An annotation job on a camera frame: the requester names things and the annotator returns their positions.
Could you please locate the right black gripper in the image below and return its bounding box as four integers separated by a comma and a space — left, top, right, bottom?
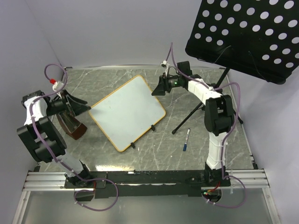
151, 72, 183, 96

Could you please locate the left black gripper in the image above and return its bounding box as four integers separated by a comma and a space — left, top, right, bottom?
46, 89, 91, 117

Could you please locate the yellow framed whiteboard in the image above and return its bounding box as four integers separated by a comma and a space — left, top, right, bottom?
89, 75, 166, 152

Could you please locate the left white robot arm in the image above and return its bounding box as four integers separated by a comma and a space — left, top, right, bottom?
17, 90, 93, 188

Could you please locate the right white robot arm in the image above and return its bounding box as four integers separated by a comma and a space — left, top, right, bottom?
152, 61, 235, 186

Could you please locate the brown whiteboard eraser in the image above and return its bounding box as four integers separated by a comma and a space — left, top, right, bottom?
56, 112, 87, 140

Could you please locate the blue whiteboard marker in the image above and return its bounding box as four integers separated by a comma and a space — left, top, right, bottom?
183, 128, 191, 152

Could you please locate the black base crossbar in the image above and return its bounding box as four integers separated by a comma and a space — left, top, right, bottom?
64, 170, 231, 199

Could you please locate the black perforated music stand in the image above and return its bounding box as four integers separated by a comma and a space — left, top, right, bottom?
171, 0, 299, 135

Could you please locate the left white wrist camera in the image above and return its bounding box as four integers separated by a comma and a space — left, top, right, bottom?
50, 78, 65, 93

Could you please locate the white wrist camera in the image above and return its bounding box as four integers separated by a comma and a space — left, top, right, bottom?
50, 78, 65, 93
160, 60, 170, 69

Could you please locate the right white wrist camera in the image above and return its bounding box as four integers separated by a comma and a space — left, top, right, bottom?
160, 60, 170, 69

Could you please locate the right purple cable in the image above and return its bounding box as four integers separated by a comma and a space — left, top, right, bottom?
165, 42, 247, 208

